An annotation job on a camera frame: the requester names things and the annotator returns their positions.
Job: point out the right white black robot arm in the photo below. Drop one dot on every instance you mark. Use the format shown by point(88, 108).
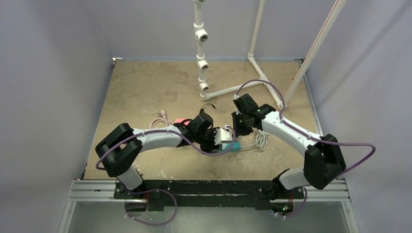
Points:
point(323, 159)

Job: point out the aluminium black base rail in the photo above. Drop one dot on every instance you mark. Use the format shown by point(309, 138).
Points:
point(200, 193)

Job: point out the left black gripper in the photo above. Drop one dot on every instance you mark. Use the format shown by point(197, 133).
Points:
point(211, 147)

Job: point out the pink square plug adapter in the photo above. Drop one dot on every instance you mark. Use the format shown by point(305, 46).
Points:
point(184, 121)

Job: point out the black power adapter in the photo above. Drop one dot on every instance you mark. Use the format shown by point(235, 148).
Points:
point(206, 106)

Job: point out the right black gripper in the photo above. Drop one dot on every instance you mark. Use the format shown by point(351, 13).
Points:
point(240, 127)

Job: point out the teal power strip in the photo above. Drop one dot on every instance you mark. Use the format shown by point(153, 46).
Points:
point(236, 147)

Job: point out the white PVC pipe frame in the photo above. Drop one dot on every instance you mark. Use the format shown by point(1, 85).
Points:
point(266, 29)

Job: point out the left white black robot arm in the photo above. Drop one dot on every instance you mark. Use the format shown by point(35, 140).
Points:
point(119, 149)

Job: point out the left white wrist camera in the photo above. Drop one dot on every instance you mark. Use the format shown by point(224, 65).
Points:
point(222, 136)

